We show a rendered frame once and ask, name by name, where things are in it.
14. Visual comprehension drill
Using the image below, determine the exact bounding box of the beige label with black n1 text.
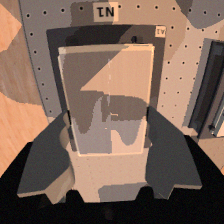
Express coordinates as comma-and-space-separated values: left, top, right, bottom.
93, 2, 118, 22

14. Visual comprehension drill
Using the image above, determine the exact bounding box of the beige flat base plate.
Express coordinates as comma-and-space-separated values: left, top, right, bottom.
17, 0, 224, 202

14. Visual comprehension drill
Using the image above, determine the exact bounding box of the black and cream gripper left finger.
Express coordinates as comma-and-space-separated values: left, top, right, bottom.
0, 109, 75, 224

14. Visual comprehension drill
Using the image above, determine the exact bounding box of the tan well plate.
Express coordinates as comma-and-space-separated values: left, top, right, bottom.
58, 44, 154, 156

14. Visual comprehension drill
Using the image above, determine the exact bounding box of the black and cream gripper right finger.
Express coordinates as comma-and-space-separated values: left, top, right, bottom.
145, 106, 224, 224

